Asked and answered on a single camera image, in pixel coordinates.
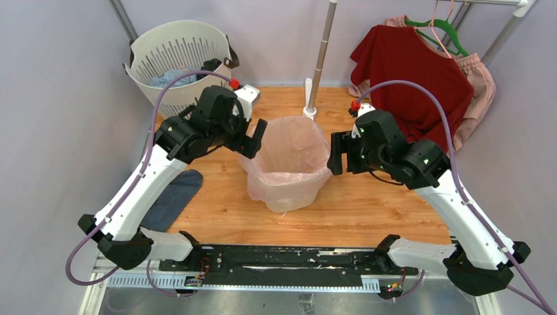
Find grey-blue cloth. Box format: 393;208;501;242
140;169;204;232

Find white slotted laundry basket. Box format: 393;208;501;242
123;20;239;118

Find green clothes hanger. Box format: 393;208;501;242
404;18;470;57

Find red t-shirt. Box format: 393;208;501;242
349;24;475;153

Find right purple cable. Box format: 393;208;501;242
355;79;554;315

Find pink clothes hanger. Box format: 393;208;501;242
407;1;457;58

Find beige plastic trash bin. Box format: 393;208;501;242
265;194;317;213

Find purple cable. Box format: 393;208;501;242
355;79;554;315
65;70;236;299

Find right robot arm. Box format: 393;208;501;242
327;110;531;296

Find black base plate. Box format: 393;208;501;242
158;244;419;288

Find blue plastic bag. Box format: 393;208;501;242
148;66;198;89

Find clothes rack pole with foot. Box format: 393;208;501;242
302;0;338;120

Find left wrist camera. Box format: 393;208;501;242
229;78;260;123

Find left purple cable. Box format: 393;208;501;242
65;70;236;299

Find black plastic bag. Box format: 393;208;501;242
196;58;222;81

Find corner aluminium profile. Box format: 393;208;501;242
108;0;139;41

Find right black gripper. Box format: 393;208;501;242
326;130;388;175

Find right rack pole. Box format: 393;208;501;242
437;1;535;65

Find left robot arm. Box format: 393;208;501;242
78;85;267;271

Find pink plastic trash bag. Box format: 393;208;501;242
239;115;332;203

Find aluminium frame rail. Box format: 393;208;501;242
78;244;501;315

